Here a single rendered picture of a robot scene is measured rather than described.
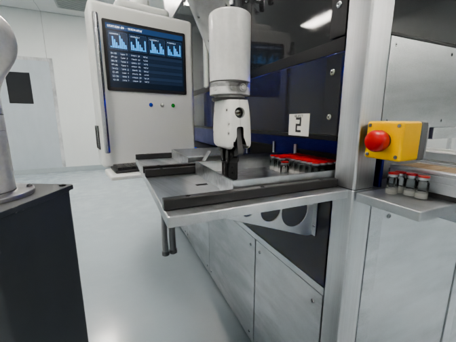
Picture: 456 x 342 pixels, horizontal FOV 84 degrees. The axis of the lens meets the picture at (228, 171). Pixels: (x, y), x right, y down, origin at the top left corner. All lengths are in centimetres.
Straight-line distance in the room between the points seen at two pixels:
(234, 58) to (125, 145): 96
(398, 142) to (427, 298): 64
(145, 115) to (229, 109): 93
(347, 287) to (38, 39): 608
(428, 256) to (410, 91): 49
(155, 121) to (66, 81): 471
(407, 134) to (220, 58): 36
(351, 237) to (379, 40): 42
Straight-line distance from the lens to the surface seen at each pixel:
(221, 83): 51
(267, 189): 52
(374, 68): 62
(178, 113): 145
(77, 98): 599
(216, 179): 58
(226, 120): 50
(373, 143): 53
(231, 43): 52
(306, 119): 71
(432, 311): 114
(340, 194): 61
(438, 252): 101
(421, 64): 75
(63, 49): 613
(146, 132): 139
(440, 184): 65
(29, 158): 617
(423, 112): 77
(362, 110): 60
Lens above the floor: 103
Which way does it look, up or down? 11 degrees down
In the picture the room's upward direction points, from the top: straight up
